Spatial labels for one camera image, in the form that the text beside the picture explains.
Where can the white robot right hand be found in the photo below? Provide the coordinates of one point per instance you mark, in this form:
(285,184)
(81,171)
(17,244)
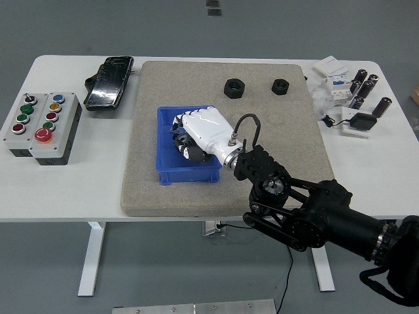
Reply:
(206,127)

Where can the large black gear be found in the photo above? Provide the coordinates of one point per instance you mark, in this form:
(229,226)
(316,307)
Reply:
(180,141)

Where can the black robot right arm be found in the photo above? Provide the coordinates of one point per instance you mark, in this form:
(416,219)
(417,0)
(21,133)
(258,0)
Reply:
(337,216)

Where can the large black hex nut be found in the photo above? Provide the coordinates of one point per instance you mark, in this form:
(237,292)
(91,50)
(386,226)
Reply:
(234,89)

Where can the blue plastic box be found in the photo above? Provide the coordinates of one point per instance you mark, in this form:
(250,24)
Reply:
(167,157)

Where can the small black hex nut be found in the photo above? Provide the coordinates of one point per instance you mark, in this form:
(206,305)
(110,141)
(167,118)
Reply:
(280,87)

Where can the silver table control box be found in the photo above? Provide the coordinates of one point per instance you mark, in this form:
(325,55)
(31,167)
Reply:
(211,228)

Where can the grey emergency-stop button box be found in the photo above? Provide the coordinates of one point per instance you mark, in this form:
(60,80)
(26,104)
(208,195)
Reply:
(62,131)

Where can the grey four-button control box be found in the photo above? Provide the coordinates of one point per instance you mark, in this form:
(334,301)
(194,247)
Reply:
(13,134)

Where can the brown cardboard box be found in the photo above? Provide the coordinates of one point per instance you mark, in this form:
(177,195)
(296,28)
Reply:
(415,95)

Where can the grey-brown mat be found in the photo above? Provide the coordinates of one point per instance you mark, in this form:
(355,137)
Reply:
(196,202)

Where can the black foot pedal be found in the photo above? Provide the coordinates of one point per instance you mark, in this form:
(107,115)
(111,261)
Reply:
(106,85)

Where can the clear plastic bag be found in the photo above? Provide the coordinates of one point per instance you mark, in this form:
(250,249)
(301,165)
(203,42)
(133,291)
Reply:
(320,98)

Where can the white circuit breaker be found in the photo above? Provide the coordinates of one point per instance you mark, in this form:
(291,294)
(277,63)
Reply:
(338,90)

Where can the white socket plate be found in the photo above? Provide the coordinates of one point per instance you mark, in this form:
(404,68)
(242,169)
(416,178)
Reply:
(357,134)

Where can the dark brown capacitor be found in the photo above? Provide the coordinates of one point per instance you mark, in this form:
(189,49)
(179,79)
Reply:
(361,76)
(372,80)
(357,102)
(382,107)
(366,89)
(354,87)

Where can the black power adapter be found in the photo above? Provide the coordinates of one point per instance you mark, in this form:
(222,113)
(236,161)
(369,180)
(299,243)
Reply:
(363,121)

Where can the white table leg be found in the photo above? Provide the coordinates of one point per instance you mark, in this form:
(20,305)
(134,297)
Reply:
(324,274)
(91,261)

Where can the silver metal plate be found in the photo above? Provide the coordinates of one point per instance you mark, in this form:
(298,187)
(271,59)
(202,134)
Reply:
(193,308)

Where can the white wall switch panel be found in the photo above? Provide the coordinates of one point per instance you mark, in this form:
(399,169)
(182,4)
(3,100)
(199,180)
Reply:
(330,66)

